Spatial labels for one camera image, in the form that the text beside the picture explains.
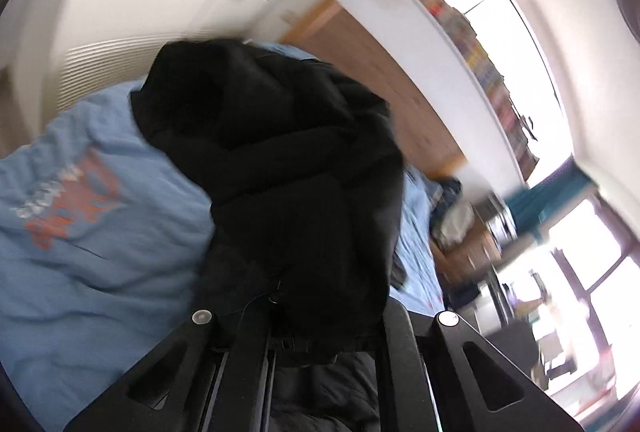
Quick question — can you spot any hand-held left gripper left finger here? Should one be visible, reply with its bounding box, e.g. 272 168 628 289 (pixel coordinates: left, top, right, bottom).
64 309 279 432

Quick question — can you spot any teal curtain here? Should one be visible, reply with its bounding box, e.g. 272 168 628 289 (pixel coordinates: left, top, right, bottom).
504 162 599 244

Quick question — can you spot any row of books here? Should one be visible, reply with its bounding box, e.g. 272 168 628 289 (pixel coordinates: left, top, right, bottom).
387 0 542 182

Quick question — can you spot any pile of clothes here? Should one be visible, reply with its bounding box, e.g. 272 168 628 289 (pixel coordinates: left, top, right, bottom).
429 176 477 249

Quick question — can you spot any wooden nightstand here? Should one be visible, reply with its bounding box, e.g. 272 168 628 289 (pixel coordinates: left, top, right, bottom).
432 211 504 294

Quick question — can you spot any bright window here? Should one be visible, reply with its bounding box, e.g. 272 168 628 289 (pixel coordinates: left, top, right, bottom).
419 0 572 173
500 197 640 413

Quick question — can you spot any white shelf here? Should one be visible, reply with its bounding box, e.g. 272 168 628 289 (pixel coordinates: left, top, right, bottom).
320 0 532 194

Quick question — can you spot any light blue printed blanket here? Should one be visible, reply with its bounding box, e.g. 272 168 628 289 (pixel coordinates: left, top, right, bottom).
0 41 447 432

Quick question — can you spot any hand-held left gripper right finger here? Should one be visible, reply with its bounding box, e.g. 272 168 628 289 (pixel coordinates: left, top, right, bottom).
374 299 586 432

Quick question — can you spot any black jacket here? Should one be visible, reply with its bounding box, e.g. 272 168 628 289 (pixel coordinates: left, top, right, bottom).
131 38 407 432

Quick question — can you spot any wooden headboard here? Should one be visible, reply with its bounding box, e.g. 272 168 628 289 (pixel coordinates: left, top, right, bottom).
279 0 469 179

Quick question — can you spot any white ribbed air conditioner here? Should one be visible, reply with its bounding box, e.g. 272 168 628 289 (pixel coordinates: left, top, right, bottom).
54 37 177 114

